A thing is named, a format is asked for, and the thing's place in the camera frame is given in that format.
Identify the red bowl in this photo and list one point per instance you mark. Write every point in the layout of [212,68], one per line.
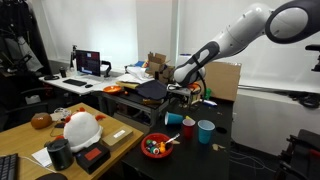
[159,137]

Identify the red plastic cup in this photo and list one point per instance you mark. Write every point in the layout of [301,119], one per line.
[188,126]

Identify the large cardboard box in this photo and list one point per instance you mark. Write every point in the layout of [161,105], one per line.
[222,78]

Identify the black cylindrical speaker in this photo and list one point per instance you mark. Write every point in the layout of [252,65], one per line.
[60,154]

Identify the colourful small toys in bowl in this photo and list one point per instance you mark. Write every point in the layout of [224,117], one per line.
[155,147]

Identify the wooden desk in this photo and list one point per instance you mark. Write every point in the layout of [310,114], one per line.
[40,153]

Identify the orange bowl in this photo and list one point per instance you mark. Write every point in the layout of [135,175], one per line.
[112,89]

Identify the white plush chicken toy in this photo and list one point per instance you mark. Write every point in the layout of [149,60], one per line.
[81,129]

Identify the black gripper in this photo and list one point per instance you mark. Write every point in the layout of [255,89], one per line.
[187,94]

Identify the black monitor on desk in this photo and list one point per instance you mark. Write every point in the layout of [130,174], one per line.
[88,62]

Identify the brown toy football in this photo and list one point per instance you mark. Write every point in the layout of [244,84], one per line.
[41,120]

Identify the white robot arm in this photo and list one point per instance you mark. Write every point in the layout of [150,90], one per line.
[291,22]

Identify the blue plastic cup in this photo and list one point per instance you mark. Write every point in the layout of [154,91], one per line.
[172,118]
[205,129]

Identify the black keyboard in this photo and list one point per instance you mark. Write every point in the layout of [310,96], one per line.
[74,82]

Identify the tan cardboard box small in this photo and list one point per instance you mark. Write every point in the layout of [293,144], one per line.
[118,136]

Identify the open cardboard box rear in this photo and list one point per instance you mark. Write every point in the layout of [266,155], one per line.
[158,67]

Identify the black office chair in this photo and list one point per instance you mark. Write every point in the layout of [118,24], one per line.
[14,108]

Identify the yellow toy banana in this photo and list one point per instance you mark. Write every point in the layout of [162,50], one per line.
[188,117]

